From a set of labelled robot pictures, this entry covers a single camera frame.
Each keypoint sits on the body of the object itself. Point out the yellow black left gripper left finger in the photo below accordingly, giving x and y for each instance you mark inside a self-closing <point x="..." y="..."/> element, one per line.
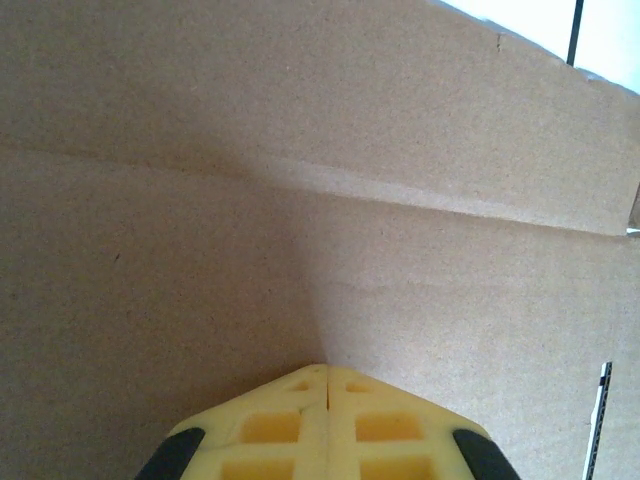
<point x="270" y="430"/>

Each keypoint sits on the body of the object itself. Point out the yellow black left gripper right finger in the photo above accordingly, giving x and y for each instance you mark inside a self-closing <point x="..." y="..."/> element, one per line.
<point x="395" y="430"/>

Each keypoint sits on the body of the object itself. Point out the brown cardboard paper box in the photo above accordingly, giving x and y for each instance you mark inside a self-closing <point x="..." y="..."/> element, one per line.
<point x="250" y="200"/>

